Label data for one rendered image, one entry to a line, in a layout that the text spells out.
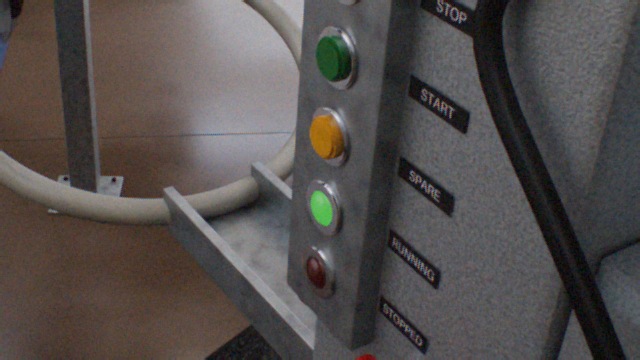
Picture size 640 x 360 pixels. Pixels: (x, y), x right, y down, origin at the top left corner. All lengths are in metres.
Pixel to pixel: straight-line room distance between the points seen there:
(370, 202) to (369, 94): 0.07
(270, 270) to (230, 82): 2.59
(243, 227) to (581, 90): 0.66
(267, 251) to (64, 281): 1.62
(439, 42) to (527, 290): 0.13
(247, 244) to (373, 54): 0.53
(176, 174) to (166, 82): 0.63
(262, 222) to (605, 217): 0.63
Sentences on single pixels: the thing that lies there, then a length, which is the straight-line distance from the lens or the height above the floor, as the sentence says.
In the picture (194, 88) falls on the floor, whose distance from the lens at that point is 3.46.
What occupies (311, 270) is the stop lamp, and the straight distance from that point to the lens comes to 0.59.
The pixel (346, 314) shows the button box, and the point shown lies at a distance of 0.59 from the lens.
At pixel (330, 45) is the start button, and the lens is 0.51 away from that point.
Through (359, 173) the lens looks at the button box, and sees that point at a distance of 0.52.
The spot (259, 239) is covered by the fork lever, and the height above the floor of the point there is 1.02.
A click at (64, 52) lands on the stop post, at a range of 2.60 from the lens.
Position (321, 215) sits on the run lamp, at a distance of 0.56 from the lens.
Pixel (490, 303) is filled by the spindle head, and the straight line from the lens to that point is 0.49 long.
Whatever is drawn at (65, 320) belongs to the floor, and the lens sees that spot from 2.45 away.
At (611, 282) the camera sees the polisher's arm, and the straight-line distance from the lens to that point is 0.46.
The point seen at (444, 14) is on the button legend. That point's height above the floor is 1.45.
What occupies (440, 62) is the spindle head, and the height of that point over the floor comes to 1.42.
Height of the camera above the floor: 1.63
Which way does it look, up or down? 33 degrees down
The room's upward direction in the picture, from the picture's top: 5 degrees clockwise
